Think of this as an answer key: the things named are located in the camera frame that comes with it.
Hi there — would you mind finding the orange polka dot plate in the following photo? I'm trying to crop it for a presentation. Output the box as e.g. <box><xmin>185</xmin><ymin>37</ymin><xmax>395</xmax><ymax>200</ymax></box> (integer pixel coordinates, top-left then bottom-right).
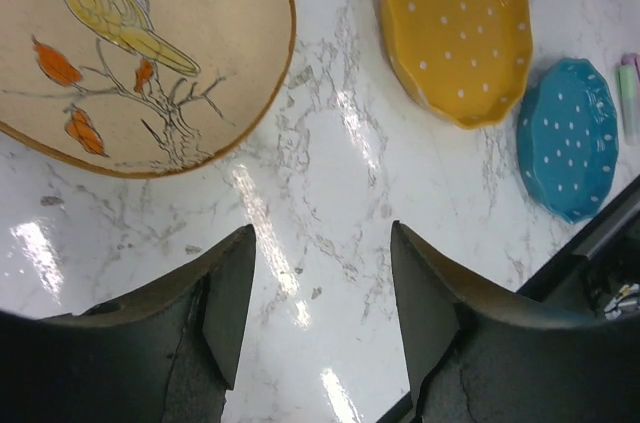
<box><xmin>381</xmin><ymin>0</ymin><xmax>534</xmax><ymax>129</ymax></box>

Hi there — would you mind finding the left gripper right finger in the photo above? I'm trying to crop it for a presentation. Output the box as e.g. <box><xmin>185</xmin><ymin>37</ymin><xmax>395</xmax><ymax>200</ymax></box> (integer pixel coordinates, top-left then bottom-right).
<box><xmin>390</xmin><ymin>222</ymin><xmax>639</xmax><ymax>422</ymax></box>

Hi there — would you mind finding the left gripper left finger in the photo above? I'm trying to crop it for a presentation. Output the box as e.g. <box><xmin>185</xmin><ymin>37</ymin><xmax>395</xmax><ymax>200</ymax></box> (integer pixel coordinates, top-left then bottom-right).
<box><xmin>1</xmin><ymin>225</ymin><xmax>256</xmax><ymax>422</ymax></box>

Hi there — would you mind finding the beige bird plate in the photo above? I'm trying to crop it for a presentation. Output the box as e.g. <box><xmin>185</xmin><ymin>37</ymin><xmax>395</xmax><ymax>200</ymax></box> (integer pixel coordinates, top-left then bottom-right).
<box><xmin>1</xmin><ymin>0</ymin><xmax>296</xmax><ymax>178</ymax></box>

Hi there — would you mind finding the blue polka dot plate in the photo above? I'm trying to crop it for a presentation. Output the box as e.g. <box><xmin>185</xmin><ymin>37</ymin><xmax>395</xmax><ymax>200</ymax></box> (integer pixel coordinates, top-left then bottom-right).
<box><xmin>516</xmin><ymin>58</ymin><xmax>619</xmax><ymax>224</ymax></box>

